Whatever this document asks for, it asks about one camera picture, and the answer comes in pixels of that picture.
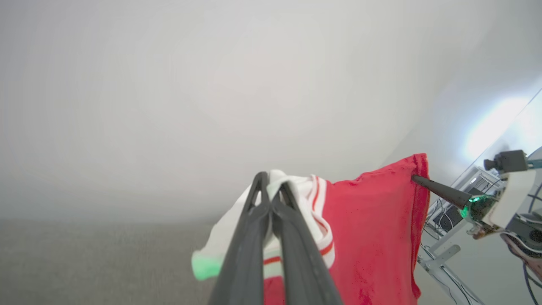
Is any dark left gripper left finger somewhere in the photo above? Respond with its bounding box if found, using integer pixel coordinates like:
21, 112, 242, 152
209, 171, 272, 305

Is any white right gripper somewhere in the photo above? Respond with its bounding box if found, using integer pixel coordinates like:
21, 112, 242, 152
411, 169, 539, 232

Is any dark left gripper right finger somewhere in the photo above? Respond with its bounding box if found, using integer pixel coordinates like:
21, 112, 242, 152
271, 182, 344, 305

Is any red and white garment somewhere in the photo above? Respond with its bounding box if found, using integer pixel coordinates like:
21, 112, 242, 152
191, 153, 431, 305

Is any white metal frame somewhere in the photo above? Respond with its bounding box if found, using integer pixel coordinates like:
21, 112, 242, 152
417, 220, 487, 305

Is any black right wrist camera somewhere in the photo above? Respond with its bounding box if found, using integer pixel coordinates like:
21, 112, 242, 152
484, 150, 529, 174

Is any braided black right arm cable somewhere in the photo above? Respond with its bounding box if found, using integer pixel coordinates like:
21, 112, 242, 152
522, 182, 542, 305

